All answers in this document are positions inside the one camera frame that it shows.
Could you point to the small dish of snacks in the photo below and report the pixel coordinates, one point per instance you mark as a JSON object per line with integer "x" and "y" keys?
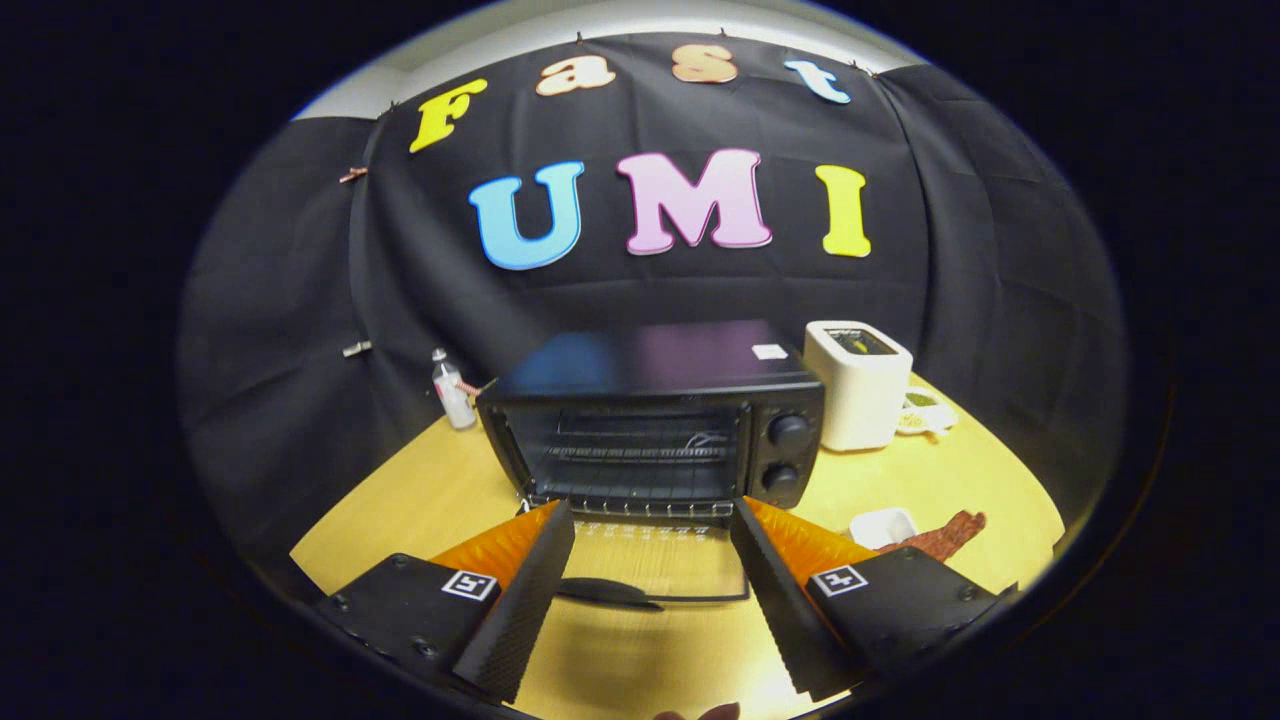
{"x": 925, "y": 415}

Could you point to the black toaster oven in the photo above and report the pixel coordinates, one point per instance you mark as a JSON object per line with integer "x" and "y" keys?
{"x": 650, "y": 370}

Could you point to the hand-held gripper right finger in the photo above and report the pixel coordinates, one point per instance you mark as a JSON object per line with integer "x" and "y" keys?
{"x": 775, "y": 600}

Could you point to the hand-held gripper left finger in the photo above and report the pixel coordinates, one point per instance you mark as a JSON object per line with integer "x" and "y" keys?
{"x": 525, "y": 600}

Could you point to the wooden clothes peg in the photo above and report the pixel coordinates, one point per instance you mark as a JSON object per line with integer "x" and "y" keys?
{"x": 353, "y": 174}

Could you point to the small white ribbed plate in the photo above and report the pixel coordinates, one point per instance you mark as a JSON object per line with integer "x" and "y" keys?
{"x": 880, "y": 525}

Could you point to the reddish brown bacon strip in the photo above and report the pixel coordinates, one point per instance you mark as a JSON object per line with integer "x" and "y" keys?
{"x": 945, "y": 535}

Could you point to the clear plastic bottle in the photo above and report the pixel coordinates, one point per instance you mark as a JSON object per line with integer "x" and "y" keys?
{"x": 455, "y": 400}

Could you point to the white pop-up toaster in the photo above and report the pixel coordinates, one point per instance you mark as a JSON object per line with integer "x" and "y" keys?
{"x": 860, "y": 400}

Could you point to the black backdrop cloth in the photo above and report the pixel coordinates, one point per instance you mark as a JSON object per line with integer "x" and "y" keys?
{"x": 300, "y": 300}

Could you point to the metal clip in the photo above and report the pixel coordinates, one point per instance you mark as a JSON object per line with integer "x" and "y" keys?
{"x": 357, "y": 349}

